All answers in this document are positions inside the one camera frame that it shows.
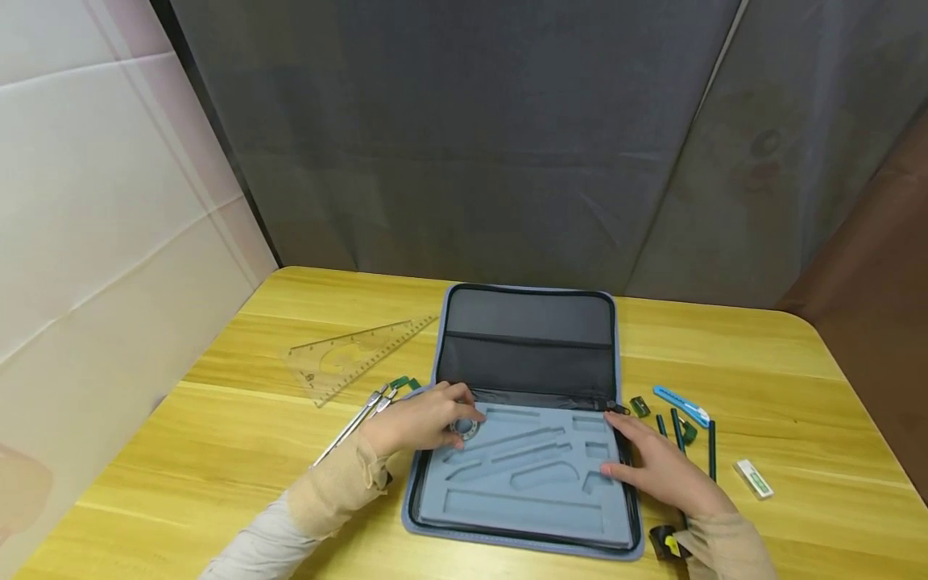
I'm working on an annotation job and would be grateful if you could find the person's right hand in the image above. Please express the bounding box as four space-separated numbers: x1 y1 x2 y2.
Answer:
600 411 738 521

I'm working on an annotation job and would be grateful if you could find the person's left hand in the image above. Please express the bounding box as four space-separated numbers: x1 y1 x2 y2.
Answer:
360 382 487 467

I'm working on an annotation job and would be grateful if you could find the person's left forearm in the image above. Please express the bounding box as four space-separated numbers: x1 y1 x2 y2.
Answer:
199 431 407 580

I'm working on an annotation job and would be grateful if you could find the person's right forearm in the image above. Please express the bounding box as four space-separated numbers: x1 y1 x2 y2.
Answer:
673 501 781 580

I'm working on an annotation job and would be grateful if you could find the silver compass with green top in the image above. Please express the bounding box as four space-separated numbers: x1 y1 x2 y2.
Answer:
364 378 422 421
311 376 412 469

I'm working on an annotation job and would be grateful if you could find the blue-grey zip case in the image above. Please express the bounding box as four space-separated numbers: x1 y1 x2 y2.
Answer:
400 283 646 562

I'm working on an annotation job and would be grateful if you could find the black wrist band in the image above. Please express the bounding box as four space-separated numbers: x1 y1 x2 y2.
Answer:
648 524 690 561

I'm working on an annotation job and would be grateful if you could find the clear triangle set square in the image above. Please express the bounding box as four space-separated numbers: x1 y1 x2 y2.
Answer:
284 315 441 409

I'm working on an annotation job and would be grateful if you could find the white eraser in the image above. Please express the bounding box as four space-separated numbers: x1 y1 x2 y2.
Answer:
733 459 775 500

